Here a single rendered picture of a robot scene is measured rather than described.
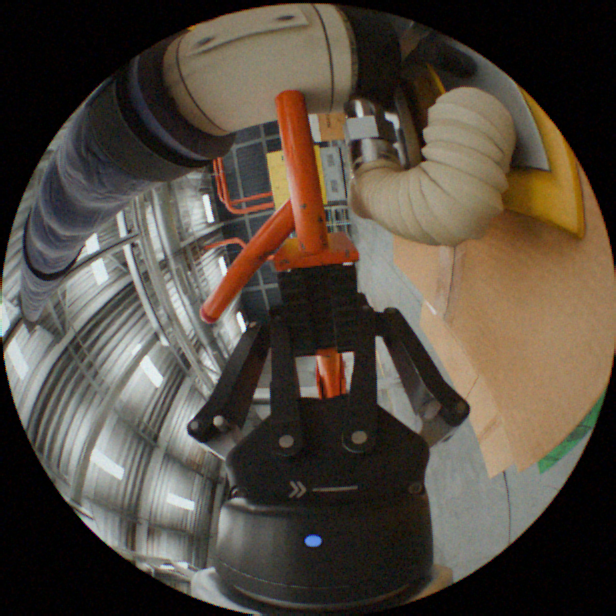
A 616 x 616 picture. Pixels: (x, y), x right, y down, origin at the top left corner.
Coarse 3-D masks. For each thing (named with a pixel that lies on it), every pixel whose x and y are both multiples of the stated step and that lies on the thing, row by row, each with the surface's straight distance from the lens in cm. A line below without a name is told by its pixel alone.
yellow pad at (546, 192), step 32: (448, 64) 14; (480, 64) 15; (512, 96) 13; (544, 128) 12; (512, 160) 12; (544, 160) 11; (512, 192) 13; (544, 192) 12; (576, 192) 11; (576, 224) 11
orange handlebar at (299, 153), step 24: (288, 96) 17; (288, 120) 16; (288, 144) 15; (312, 144) 15; (288, 168) 15; (312, 168) 15; (312, 192) 14; (312, 216) 14; (312, 240) 14; (336, 360) 20; (336, 384) 22
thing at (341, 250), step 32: (288, 256) 14; (320, 256) 14; (352, 256) 14; (288, 288) 14; (320, 288) 14; (352, 288) 14; (288, 320) 15; (320, 320) 16; (352, 320) 15; (320, 352) 18
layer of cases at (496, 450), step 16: (432, 320) 116; (432, 336) 118; (448, 336) 102; (448, 352) 104; (464, 352) 92; (448, 368) 106; (464, 368) 94; (464, 384) 95; (480, 384) 86; (480, 400) 87; (480, 416) 88; (496, 416) 81; (480, 432) 90; (496, 432) 82; (496, 448) 84; (496, 464) 86
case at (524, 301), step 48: (432, 96) 25; (480, 240) 19; (528, 240) 16; (576, 240) 14; (432, 288) 28; (480, 288) 20; (528, 288) 16; (576, 288) 14; (480, 336) 20; (528, 336) 16; (576, 336) 14; (528, 384) 17; (576, 384) 15; (528, 432) 18
